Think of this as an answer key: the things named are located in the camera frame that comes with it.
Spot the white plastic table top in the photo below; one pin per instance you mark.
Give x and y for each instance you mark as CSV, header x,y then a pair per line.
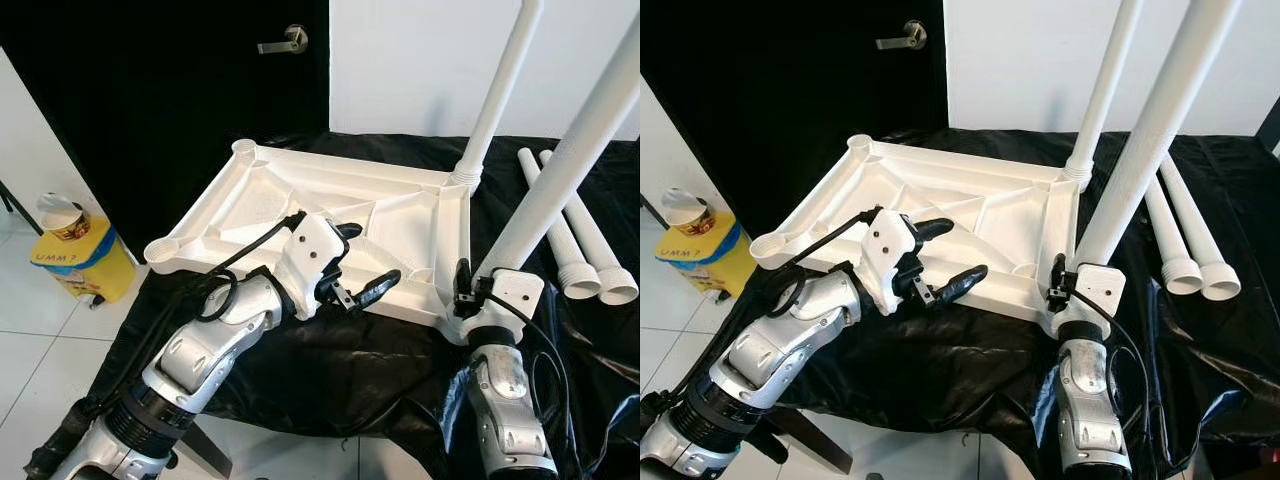
x,y
900,200
300,200

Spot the white plastic table leg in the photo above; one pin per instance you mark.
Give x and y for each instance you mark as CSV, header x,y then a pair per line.
x,y
570,150
615,280
500,90
1215,275
1160,120
580,275
1180,270
1105,90

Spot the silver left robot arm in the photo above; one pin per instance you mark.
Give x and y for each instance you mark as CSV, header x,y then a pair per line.
x,y
190,360
790,355

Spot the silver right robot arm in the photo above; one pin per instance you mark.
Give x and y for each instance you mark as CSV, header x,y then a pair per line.
x,y
505,400
1085,400

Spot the black plastic table sheet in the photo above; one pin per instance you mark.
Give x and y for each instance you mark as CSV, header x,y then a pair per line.
x,y
350,380
950,380

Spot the brown wooden table leg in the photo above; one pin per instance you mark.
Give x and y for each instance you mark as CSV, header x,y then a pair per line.
x,y
810,440
205,450

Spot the black stand leg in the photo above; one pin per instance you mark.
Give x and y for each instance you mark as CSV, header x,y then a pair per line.
x,y
6,205
652,210

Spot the yellow cardboard box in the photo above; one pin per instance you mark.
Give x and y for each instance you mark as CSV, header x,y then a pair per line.
x,y
85,268
705,262

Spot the black door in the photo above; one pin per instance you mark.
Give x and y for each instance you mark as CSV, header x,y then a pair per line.
x,y
150,100
760,100

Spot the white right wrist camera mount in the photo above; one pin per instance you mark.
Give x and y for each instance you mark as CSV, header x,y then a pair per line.
x,y
1100,290
515,295

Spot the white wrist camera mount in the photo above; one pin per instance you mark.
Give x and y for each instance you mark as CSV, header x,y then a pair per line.
x,y
1100,290
515,295
310,255
885,250

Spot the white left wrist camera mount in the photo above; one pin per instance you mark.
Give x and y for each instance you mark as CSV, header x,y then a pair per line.
x,y
885,250
310,255

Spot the black wall trim strip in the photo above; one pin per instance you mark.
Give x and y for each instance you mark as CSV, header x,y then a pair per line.
x,y
1270,125

